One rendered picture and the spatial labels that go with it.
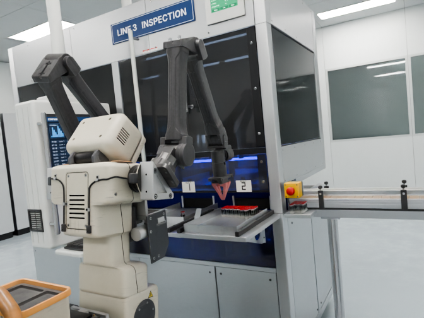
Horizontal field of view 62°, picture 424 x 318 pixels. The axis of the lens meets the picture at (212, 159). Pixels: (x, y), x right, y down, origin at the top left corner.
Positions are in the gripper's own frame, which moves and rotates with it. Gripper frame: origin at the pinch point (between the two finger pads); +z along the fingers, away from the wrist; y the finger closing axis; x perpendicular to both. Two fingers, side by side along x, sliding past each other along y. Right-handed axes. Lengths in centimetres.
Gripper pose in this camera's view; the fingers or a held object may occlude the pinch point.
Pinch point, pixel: (223, 197)
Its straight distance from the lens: 147.1
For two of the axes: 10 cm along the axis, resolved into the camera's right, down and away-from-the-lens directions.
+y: 4.9, -1.2, 8.6
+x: -8.6, 0.6, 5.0
